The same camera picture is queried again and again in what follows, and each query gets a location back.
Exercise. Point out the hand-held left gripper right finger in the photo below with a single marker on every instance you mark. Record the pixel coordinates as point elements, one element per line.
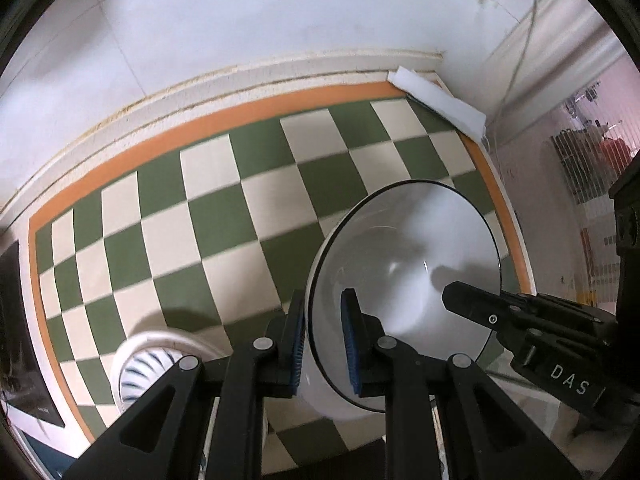
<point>350,345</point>

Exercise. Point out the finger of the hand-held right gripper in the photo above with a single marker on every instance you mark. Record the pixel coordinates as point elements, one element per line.
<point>480,307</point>

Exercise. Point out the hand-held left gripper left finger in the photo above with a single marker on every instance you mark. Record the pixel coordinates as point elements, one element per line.
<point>298,340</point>

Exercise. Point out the white bowl dark rim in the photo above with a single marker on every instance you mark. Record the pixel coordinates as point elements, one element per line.
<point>415,240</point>

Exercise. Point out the white plate grey flower print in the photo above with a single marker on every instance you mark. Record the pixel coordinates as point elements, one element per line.
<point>150,339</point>

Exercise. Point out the blue striped plate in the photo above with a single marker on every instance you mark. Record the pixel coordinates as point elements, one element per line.
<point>145,370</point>

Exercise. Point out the green white checkered tablecloth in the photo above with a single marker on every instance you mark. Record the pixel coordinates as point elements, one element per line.
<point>225,210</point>

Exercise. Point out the patterned glass sliding door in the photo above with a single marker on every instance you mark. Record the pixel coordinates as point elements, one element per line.
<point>575,125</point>

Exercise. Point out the folded white cloth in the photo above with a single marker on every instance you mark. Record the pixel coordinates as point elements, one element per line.
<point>440,100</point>

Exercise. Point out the black induction cooktop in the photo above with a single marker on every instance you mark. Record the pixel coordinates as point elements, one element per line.
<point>20,335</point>

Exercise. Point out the blue base cabinet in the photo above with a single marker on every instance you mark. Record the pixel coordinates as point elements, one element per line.
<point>40,455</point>

